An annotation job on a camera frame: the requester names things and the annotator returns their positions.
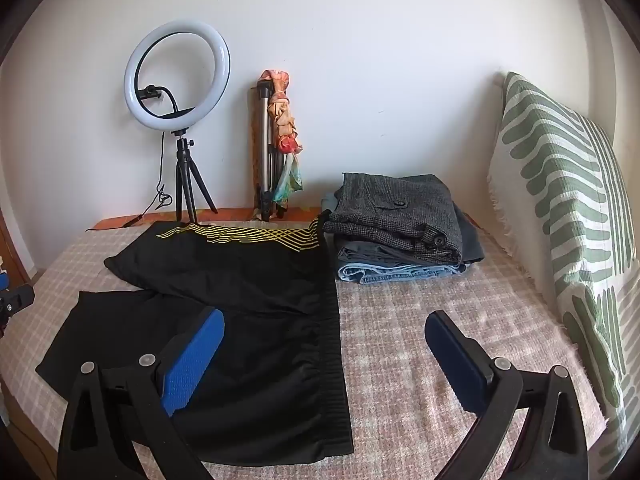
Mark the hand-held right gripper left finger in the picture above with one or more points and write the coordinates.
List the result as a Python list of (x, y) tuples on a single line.
[(192, 360)]

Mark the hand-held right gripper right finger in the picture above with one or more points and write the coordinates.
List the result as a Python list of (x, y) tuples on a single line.
[(456, 360)]

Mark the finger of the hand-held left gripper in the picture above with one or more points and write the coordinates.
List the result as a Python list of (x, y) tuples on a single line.
[(20, 296)]

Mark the black pants with yellow stripes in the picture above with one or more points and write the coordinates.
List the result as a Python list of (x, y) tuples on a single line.
[(250, 300)]

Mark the folded dark grey pants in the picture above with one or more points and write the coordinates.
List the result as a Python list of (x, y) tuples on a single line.
[(472, 245)]

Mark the folded grey tweed pants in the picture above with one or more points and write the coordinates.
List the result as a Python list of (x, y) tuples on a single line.
[(380, 210)]

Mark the beige checkered blanket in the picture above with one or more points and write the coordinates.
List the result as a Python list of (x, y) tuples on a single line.
[(400, 350)]

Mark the folded blue jeans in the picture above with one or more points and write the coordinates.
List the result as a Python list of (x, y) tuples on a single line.
[(380, 275)]

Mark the small black tripod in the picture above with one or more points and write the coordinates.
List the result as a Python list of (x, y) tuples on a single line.
[(181, 170)]

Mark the green patterned white pillow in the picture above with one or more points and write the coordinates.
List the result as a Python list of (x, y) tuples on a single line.
[(550, 170)]

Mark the folded chair with orange cloth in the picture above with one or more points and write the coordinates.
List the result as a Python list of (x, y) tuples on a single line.
[(261, 150)]

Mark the floral orange scarf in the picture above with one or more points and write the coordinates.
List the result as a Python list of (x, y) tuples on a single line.
[(285, 125)]

